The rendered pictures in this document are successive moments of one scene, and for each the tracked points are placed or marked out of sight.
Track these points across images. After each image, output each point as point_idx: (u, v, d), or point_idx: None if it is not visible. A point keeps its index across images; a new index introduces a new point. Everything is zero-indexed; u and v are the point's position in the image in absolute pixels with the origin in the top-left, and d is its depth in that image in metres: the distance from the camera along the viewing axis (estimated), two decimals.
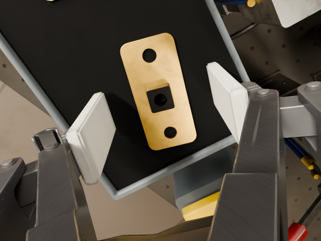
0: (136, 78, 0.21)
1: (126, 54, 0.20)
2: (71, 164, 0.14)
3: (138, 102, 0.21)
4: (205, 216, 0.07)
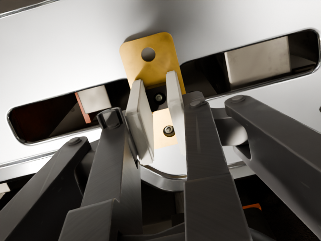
0: (135, 77, 0.21)
1: (125, 53, 0.20)
2: (132, 143, 0.14)
3: None
4: (205, 216, 0.07)
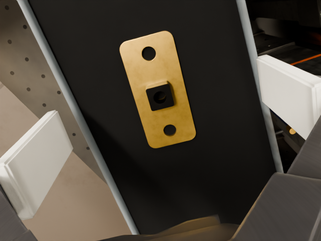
0: None
1: None
2: None
3: None
4: (205, 216, 0.07)
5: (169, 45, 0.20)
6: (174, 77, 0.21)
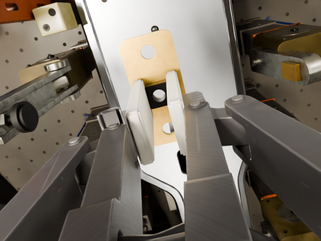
0: None
1: None
2: (132, 143, 0.14)
3: None
4: (205, 216, 0.07)
5: (168, 43, 0.20)
6: None
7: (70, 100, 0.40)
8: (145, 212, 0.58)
